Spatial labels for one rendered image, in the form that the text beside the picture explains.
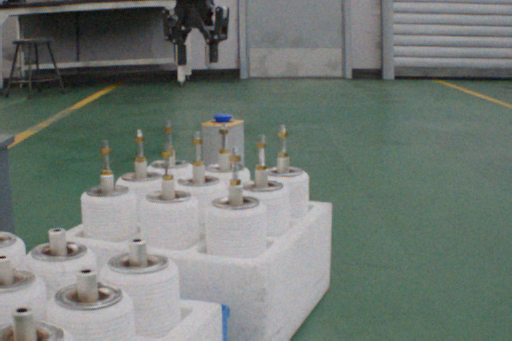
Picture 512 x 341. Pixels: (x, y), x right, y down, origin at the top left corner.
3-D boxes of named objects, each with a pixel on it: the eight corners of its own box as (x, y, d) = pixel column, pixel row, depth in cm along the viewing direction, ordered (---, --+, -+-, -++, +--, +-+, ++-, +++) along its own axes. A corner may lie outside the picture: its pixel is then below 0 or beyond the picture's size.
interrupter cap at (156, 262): (96, 272, 84) (96, 266, 84) (126, 253, 91) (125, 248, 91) (152, 280, 81) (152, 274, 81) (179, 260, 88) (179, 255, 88)
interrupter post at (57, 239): (46, 256, 90) (44, 231, 89) (56, 250, 92) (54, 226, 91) (61, 258, 89) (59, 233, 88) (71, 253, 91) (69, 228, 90)
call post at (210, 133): (204, 263, 161) (200, 125, 154) (217, 253, 167) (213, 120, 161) (234, 266, 158) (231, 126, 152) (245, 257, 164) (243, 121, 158)
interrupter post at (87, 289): (73, 301, 75) (70, 273, 74) (85, 294, 77) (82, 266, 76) (92, 305, 74) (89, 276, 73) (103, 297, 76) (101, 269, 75)
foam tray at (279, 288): (60, 332, 124) (50, 238, 120) (159, 266, 159) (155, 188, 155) (265, 372, 108) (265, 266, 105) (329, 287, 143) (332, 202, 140)
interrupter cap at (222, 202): (229, 214, 108) (229, 210, 108) (202, 204, 114) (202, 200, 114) (269, 206, 112) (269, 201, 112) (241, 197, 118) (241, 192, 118)
